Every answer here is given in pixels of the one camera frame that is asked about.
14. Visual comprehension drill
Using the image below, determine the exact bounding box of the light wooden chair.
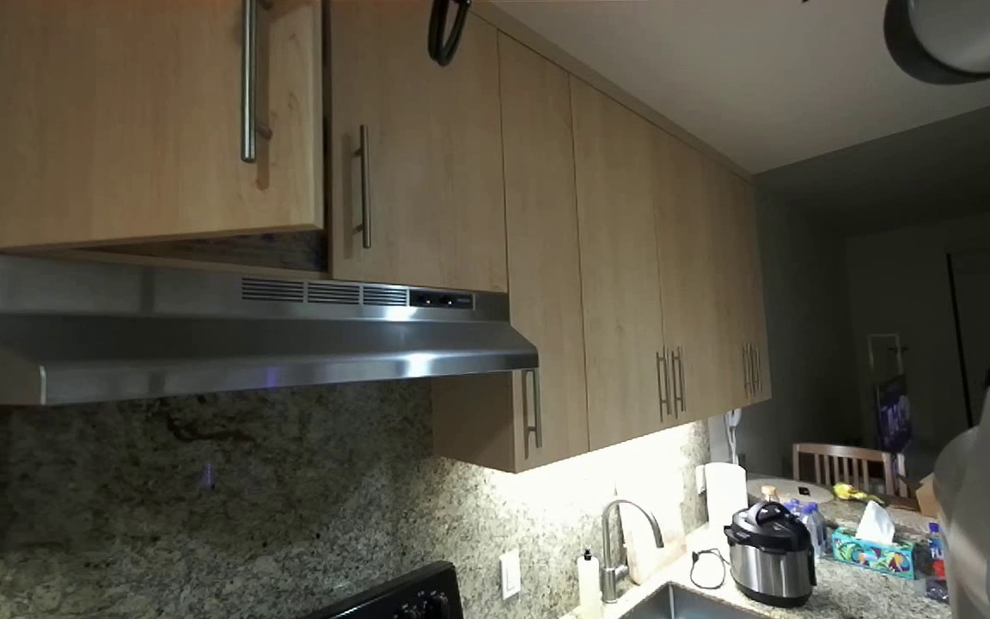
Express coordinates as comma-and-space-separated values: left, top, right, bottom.
791, 441, 915, 505

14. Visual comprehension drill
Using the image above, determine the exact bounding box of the white paper towel roll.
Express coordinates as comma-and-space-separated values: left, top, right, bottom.
700, 456, 753, 534

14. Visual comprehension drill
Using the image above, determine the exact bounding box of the stainless steel range hood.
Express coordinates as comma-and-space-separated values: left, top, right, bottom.
0, 247, 540, 408

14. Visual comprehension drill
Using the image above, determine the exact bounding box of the clear plastic jar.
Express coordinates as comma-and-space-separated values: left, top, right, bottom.
783, 483, 833, 553

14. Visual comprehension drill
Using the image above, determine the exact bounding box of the colourful tissue box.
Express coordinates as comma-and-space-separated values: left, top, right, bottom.
829, 499, 922, 582

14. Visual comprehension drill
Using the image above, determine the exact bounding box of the white soap bottle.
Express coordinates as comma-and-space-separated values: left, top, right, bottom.
574, 547, 603, 613

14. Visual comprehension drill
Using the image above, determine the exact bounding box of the water bottle blue label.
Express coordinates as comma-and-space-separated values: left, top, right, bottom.
912, 518, 955, 609

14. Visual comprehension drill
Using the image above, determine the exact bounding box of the steel kitchen sink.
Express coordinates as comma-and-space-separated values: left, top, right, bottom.
618, 576, 755, 619

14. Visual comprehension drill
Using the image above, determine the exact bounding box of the black electric stove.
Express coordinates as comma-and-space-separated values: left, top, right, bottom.
302, 561, 464, 619

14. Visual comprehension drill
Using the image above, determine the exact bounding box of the round white table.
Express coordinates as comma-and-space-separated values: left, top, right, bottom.
747, 473, 836, 507

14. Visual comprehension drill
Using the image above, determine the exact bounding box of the steel pressure cooker black lid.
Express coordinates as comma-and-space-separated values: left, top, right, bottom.
720, 499, 818, 613

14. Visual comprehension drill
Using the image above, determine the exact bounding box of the blue hanging bag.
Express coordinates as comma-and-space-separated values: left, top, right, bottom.
870, 374, 915, 456

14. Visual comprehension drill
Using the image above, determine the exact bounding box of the chrome kitchen faucet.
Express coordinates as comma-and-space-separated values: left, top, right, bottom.
595, 495, 671, 609

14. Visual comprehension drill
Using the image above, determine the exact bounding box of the white wall outlet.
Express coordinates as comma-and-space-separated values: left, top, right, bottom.
496, 547, 527, 604

